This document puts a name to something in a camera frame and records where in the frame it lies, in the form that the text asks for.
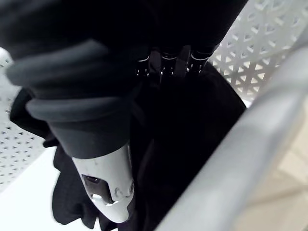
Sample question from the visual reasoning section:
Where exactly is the black garment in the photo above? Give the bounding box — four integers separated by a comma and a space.
9, 63, 247, 231

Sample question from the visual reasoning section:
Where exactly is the white perforated laundry basket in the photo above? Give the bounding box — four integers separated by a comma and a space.
0, 0, 308, 231

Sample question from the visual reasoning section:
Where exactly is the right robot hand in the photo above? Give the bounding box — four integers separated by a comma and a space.
0, 0, 248, 224

